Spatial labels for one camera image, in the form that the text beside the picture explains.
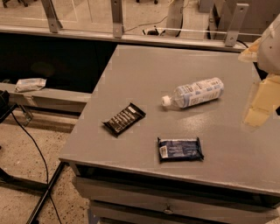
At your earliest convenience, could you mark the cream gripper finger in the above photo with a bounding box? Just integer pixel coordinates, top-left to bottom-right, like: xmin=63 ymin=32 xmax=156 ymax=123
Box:
xmin=238 ymin=38 xmax=261 ymax=62
xmin=243 ymin=73 xmax=280 ymax=127

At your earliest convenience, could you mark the black rxbar chocolate bar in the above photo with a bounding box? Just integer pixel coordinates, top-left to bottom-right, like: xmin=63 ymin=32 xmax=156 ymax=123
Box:
xmin=103 ymin=102 xmax=146 ymax=137

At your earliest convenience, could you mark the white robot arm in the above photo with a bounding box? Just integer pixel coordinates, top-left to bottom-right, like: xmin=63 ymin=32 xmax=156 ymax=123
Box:
xmin=238 ymin=15 xmax=280 ymax=127

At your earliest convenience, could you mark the clear plastic water bottle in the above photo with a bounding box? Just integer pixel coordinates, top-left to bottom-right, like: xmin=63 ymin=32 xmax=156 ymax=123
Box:
xmin=162 ymin=78 xmax=224 ymax=109

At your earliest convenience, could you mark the blue snack bar wrapper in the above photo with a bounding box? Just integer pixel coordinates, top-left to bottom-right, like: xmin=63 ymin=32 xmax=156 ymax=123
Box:
xmin=157 ymin=137 xmax=204 ymax=161

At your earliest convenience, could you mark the grey table drawer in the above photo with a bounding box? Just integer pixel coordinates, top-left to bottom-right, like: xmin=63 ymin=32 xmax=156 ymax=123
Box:
xmin=73 ymin=177 xmax=279 ymax=224

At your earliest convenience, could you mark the white packet on ledge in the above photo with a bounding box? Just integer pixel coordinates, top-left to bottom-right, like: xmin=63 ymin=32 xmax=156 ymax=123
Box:
xmin=15 ymin=78 xmax=46 ymax=93

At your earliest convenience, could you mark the black device at left edge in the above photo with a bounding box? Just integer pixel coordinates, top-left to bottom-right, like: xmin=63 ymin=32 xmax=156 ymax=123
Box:
xmin=0 ymin=90 xmax=18 ymax=123

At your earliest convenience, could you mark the black tripod leg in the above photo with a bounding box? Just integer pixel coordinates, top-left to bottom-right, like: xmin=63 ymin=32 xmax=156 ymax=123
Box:
xmin=26 ymin=162 xmax=65 ymax=224

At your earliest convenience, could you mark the metal railing post right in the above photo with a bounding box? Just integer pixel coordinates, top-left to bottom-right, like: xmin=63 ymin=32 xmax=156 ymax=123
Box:
xmin=225 ymin=3 xmax=249 ymax=47

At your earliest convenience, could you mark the metal railing post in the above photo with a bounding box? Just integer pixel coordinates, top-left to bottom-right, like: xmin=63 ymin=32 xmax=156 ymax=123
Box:
xmin=110 ymin=0 xmax=123 ymax=39
xmin=225 ymin=3 xmax=249 ymax=47
xmin=41 ymin=0 xmax=63 ymax=33

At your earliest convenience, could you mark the metal railing post middle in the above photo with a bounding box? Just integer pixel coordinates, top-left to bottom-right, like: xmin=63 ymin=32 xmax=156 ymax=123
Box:
xmin=110 ymin=0 xmax=123 ymax=39

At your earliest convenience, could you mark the metal railing post left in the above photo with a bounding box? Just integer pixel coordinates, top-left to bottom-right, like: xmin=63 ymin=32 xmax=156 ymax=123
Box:
xmin=41 ymin=0 xmax=63 ymax=33

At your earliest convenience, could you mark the black floor cable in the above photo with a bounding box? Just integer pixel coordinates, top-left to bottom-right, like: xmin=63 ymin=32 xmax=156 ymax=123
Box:
xmin=10 ymin=112 xmax=63 ymax=224

